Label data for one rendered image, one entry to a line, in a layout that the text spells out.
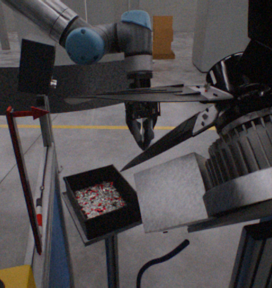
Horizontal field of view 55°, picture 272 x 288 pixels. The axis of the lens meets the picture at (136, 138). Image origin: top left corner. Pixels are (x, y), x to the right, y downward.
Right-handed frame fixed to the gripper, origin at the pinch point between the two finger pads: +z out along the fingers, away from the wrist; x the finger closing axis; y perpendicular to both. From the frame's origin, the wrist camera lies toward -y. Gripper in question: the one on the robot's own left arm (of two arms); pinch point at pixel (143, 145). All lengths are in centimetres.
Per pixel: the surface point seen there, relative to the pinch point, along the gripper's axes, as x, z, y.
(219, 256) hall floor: 57, 85, -60
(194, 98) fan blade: 1.4, -13.1, 31.6
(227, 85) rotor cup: 10.6, -14.8, 26.6
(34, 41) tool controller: -29, -36, -28
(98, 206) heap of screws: -14.6, 16.2, -0.3
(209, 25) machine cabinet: 293, -157, -487
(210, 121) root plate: 10.1, -7.6, 20.9
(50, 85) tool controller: -25.9, -21.0, -36.2
